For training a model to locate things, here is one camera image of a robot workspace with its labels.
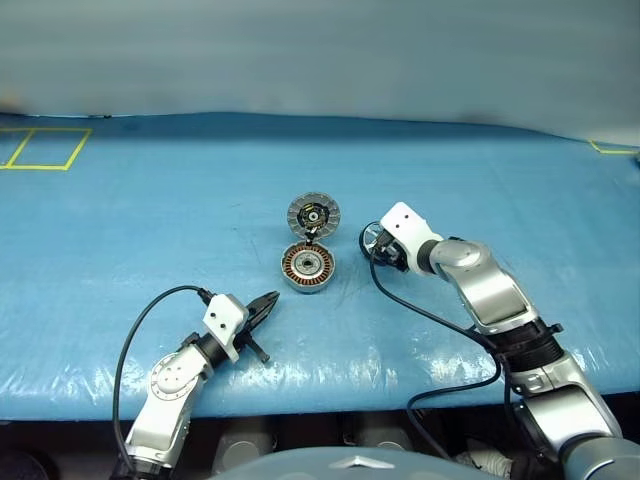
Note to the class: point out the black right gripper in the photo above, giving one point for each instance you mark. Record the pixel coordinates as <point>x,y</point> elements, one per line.
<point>391,252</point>

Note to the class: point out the black motor rotor silver spokes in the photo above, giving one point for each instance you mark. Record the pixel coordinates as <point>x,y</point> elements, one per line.
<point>368,240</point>

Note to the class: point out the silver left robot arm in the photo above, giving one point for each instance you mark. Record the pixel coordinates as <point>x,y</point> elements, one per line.
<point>167,390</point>

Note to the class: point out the blue plastic table cover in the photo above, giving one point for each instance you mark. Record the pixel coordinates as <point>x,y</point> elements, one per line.
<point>150,225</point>

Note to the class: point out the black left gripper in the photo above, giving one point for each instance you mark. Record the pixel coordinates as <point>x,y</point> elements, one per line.
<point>246,340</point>

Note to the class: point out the grey robot torso with logo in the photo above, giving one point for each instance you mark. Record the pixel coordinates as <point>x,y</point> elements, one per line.
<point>350,465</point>

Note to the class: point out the small yellow tape corner marking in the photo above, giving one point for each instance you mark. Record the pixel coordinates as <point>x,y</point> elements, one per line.
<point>602,148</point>

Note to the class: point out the silver motor stator copper windings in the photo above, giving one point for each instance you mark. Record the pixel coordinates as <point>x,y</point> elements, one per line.
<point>307,265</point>

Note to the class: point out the white crumpled cloth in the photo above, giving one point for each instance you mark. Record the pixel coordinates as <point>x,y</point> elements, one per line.
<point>490,460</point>

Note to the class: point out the dark rounded shape under table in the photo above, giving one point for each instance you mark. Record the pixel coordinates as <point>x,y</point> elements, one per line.
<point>247,437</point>
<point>375,432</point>

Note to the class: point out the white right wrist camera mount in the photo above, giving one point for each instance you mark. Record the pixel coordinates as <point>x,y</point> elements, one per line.
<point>405,230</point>

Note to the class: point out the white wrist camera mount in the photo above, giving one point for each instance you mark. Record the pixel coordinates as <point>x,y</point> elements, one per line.
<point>405,230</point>
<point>225,320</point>

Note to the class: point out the round motor cover circuit board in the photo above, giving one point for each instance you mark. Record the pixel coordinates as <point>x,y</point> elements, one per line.
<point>314,215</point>

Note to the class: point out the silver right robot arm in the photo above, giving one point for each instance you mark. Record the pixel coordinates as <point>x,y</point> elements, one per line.
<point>495,290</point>

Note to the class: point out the large yellow tape rectangle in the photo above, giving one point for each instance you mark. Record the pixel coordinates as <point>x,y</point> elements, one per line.
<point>75,150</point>

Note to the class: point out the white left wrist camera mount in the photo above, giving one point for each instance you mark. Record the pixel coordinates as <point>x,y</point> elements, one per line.
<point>225,320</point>

